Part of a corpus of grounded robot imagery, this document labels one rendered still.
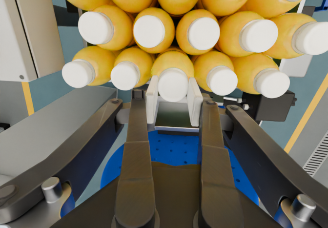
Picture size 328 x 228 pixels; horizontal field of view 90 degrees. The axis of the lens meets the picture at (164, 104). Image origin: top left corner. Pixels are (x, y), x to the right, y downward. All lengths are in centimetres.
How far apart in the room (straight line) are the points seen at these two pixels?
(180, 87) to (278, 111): 28
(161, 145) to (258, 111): 23
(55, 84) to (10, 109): 57
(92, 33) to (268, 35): 23
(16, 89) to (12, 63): 165
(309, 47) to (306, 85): 148
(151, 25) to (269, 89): 19
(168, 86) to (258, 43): 13
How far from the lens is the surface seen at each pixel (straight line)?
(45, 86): 180
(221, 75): 25
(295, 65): 59
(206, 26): 23
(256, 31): 25
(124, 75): 25
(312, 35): 29
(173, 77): 20
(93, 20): 25
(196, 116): 15
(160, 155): 36
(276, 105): 43
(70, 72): 28
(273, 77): 28
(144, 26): 23
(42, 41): 36
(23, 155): 87
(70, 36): 155
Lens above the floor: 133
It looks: 65 degrees down
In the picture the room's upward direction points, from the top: 173 degrees counter-clockwise
